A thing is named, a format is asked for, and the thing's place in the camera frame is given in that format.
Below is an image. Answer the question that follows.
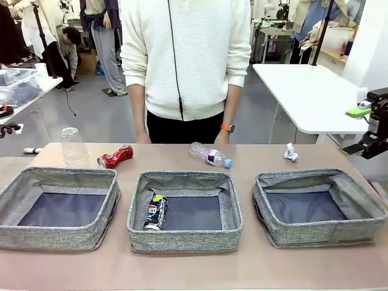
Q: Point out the person in white coat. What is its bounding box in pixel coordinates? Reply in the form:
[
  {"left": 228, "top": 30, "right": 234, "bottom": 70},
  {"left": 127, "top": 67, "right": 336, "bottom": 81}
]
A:
[{"left": 12, "top": 0, "right": 58, "bottom": 61}]

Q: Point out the figure in dark clothes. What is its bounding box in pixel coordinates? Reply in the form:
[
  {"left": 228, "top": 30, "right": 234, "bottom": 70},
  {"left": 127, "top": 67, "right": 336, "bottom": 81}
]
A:
[{"left": 0, "top": 2, "right": 31, "bottom": 66}]

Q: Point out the person in white sweater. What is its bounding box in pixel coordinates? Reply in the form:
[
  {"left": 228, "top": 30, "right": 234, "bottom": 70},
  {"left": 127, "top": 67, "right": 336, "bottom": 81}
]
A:
[{"left": 120, "top": 0, "right": 252, "bottom": 144}]

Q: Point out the white side table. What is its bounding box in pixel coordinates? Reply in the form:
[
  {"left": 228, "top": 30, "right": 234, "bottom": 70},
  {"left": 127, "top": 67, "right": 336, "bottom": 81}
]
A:
[{"left": 0, "top": 68, "right": 64, "bottom": 125}]

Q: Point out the crushed red soda can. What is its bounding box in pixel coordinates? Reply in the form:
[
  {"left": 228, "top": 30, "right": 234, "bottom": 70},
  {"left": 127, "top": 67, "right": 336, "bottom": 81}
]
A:
[{"left": 96, "top": 144, "right": 135, "bottom": 169}]

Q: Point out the black Pepsi can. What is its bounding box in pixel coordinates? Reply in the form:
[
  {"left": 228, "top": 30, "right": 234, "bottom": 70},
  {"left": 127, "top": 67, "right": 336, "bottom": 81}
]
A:
[{"left": 142, "top": 195, "right": 170, "bottom": 232}]

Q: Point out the person's left forearm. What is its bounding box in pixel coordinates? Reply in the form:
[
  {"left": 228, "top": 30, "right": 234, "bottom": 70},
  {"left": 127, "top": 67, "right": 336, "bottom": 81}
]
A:
[{"left": 223, "top": 82, "right": 243, "bottom": 127}]

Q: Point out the white paper cup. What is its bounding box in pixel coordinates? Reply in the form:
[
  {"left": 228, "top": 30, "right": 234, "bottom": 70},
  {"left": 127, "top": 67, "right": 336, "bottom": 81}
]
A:
[{"left": 34, "top": 62, "right": 49, "bottom": 81}]

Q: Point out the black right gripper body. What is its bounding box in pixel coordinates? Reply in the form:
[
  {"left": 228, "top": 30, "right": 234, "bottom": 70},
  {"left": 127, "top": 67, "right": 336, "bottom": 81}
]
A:
[{"left": 367, "top": 113, "right": 388, "bottom": 136}]

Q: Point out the metal workbench with equipment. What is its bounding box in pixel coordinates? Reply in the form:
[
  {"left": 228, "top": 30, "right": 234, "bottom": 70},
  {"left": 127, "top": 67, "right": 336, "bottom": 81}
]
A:
[{"left": 253, "top": 16, "right": 295, "bottom": 64}]

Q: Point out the person's left hand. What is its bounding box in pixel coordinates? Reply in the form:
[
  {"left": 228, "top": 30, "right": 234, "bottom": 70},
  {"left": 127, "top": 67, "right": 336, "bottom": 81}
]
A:
[{"left": 214, "top": 130, "right": 232, "bottom": 145}]

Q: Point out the clear plastic storage box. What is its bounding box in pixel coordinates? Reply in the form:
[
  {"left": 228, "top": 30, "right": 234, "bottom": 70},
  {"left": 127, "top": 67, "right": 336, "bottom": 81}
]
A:
[{"left": 0, "top": 68, "right": 42, "bottom": 106}]

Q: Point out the thin black floor cable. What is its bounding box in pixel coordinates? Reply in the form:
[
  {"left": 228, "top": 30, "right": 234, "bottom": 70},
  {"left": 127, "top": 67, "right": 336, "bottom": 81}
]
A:
[{"left": 65, "top": 89, "right": 77, "bottom": 118}]

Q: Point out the black tripod stand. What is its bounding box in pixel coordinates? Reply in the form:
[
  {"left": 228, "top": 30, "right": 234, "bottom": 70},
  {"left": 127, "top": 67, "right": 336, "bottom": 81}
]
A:
[{"left": 30, "top": 0, "right": 61, "bottom": 79}]

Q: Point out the black vertical pole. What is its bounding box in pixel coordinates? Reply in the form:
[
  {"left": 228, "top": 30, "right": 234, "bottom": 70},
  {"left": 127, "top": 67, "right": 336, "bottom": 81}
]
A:
[{"left": 310, "top": 0, "right": 335, "bottom": 66}]

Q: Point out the clear bottle with pink label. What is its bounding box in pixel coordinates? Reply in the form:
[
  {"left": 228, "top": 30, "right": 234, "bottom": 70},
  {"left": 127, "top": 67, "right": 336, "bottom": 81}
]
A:
[{"left": 189, "top": 141, "right": 233, "bottom": 169}]

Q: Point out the crumpled white paper ball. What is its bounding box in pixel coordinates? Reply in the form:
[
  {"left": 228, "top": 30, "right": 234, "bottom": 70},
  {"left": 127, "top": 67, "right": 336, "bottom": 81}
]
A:
[{"left": 283, "top": 142, "right": 300, "bottom": 162}]

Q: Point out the thin black neck cord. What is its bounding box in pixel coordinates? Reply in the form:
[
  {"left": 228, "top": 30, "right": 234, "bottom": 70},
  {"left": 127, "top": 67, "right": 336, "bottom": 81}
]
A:
[{"left": 167, "top": 0, "right": 185, "bottom": 121}]

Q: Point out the grey fabric basket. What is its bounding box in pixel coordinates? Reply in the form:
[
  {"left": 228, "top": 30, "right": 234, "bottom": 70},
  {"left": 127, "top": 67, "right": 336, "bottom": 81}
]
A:
[
  {"left": 251, "top": 168, "right": 388, "bottom": 249},
  {"left": 126, "top": 170, "right": 244, "bottom": 253},
  {"left": 0, "top": 166, "right": 121, "bottom": 252}
]

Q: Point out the black clamp tool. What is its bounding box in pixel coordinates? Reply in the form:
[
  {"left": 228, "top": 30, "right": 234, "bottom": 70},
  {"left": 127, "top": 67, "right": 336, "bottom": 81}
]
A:
[{"left": 0, "top": 121, "right": 24, "bottom": 139}]

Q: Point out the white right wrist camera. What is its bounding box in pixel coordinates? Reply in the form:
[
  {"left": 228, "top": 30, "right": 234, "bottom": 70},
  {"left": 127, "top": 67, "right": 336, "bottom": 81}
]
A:
[{"left": 356, "top": 87, "right": 372, "bottom": 109}]

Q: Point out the brown cardboard box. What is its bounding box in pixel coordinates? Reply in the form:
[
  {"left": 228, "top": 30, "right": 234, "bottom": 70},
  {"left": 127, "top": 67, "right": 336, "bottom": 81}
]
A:
[{"left": 77, "top": 50, "right": 98, "bottom": 75}]

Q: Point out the clear plastic cup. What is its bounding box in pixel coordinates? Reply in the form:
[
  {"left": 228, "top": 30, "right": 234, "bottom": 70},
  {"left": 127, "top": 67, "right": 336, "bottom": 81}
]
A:
[{"left": 59, "top": 127, "right": 90, "bottom": 164}]

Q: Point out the large white table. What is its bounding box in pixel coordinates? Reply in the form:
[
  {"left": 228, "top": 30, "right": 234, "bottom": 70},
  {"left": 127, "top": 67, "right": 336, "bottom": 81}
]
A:
[{"left": 252, "top": 62, "right": 388, "bottom": 145}]

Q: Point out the dressed mannequin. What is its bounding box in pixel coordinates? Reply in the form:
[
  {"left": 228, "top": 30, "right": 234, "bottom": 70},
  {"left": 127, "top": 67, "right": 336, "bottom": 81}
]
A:
[{"left": 79, "top": 0, "right": 128, "bottom": 97}]

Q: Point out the white fabric pile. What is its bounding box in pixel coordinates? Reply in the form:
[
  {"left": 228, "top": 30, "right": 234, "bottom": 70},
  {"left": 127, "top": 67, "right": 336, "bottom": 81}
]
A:
[{"left": 298, "top": 19, "right": 357, "bottom": 58}]

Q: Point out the person's right forearm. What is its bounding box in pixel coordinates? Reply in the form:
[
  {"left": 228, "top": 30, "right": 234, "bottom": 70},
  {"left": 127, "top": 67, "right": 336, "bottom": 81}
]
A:
[{"left": 129, "top": 83, "right": 149, "bottom": 137}]

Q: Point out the person in grey sweater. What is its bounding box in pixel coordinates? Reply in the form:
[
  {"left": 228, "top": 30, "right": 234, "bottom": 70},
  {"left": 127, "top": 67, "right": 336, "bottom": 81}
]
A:
[{"left": 56, "top": 26, "right": 83, "bottom": 92}]

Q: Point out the orange and black roll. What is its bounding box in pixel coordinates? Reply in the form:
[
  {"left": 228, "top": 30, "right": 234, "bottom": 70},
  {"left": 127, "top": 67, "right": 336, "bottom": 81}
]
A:
[{"left": 0, "top": 102, "right": 15, "bottom": 119}]

